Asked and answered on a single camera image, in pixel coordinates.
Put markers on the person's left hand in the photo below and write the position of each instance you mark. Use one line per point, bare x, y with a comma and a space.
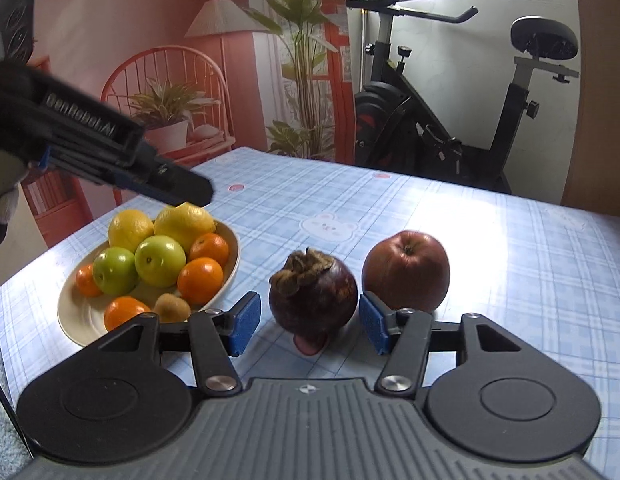
5, 125

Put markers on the printed room scene backdrop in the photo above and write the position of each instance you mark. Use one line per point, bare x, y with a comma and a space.
140, 20

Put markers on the green apple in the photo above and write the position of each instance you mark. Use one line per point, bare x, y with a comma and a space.
115, 271
160, 260

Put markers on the brown wooden panel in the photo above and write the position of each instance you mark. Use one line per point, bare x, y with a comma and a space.
600, 85

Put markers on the cream oval plate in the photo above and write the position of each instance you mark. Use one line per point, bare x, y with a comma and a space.
75, 320

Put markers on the blue checked tablecloth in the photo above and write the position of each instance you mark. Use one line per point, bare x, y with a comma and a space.
515, 260

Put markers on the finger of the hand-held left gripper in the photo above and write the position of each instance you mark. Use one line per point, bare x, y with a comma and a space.
190, 187
90, 172

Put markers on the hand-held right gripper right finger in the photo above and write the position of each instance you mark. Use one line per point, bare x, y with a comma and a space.
374, 325

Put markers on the yellow lemon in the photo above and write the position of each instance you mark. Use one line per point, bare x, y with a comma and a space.
182, 227
130, 230

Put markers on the red apple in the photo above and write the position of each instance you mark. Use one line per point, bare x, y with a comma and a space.
405, 270

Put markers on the grey fuzzy towel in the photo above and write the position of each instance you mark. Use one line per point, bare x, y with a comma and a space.
5, 435

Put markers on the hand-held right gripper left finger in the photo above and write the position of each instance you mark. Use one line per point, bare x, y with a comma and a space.
245, 322

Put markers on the black exercise bike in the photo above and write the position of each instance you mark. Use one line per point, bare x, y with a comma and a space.
390, 120

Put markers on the orange mandarin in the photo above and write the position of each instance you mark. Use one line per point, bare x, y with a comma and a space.
85, 281
210, 250
125, 311
200, 281

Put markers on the brown longan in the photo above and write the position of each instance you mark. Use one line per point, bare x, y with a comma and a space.
172, 307

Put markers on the dark purple mangosteen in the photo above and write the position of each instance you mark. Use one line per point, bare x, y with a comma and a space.
315, 295

